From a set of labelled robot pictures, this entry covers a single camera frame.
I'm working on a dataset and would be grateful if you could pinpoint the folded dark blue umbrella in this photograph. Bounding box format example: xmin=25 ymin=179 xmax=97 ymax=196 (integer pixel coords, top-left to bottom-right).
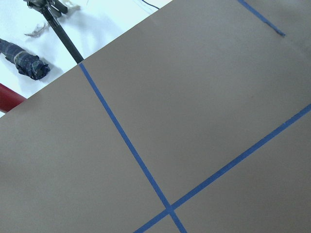
xmin=0 ymin=39 xmax=51 ymax=80

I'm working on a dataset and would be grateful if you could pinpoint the red bottle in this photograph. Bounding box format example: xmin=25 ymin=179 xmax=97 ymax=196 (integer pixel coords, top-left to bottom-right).
xmin=0 ymin=84 xmax=26 ymax=113

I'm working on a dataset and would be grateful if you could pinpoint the black tripod stick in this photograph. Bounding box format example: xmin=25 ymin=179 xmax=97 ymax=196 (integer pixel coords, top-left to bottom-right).
xmin=25 ymin=0 xmax=83 ymax=64

